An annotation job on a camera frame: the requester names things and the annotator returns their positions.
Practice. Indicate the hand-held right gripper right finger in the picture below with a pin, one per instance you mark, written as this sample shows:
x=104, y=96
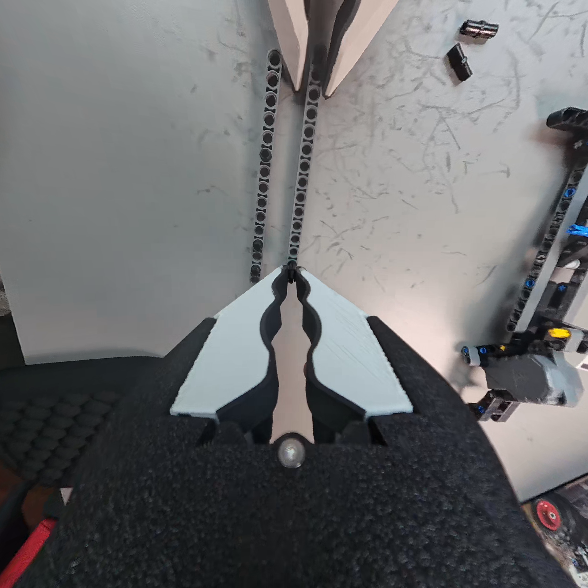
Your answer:
x=358, y=367

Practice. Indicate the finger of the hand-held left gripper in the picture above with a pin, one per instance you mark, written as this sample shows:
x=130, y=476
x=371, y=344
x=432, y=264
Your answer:
x=287, y=27
x=363, y=27

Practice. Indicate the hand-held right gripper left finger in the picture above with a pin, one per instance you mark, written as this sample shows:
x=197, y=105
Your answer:
x=220, y=367

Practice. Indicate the long grey beam with pins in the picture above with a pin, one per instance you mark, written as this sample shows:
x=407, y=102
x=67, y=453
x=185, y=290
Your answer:
x=270, y=120

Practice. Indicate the long grey perforated beam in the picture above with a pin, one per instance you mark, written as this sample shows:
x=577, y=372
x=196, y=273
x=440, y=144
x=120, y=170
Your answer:
x=303, y=170

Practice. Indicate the toy truck chassis assembly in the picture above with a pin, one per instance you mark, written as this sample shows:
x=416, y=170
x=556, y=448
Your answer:
x=523, y=376

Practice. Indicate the toy truck set box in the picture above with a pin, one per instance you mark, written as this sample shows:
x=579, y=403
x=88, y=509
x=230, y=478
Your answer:
x=549, y=517

